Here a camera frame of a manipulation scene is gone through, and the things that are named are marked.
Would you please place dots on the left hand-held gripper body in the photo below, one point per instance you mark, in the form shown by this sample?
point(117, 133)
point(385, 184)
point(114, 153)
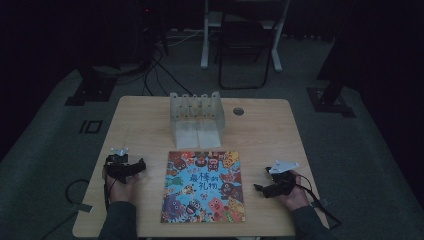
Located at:
point(116, 168)

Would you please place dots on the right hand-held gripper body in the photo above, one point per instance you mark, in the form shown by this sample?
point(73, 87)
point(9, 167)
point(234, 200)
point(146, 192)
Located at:
point(280, 185)

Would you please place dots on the colourful cartoon picture book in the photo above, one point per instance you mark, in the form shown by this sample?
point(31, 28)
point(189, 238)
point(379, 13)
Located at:
point(200, 186)

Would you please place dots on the person's right hand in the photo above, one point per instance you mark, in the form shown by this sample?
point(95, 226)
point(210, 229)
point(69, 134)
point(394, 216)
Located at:
point(297, 198)

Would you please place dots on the person's left hand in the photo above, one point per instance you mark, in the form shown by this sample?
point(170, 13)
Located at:
point(121, 191)

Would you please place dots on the grey tape piece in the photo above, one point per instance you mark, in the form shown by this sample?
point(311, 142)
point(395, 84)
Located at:
point(81, 208)

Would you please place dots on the translucent plastic book rack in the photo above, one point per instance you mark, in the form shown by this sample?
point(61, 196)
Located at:
point(196, 123)

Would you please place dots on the black stand with square base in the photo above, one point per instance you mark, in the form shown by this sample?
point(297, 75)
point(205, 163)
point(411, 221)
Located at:
point(91, 88)

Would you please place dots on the dark computer tower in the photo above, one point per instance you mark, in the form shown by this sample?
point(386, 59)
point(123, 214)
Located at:
point(146, 33)

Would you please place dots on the black folding chair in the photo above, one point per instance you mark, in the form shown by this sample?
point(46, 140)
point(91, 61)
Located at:
point(245, 36)

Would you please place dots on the black stand with slanted post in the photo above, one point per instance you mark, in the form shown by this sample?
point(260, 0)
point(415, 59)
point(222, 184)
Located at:
point(330, 100)

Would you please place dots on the white desk frame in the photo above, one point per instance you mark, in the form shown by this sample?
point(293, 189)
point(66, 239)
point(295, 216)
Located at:
point(205, 50)

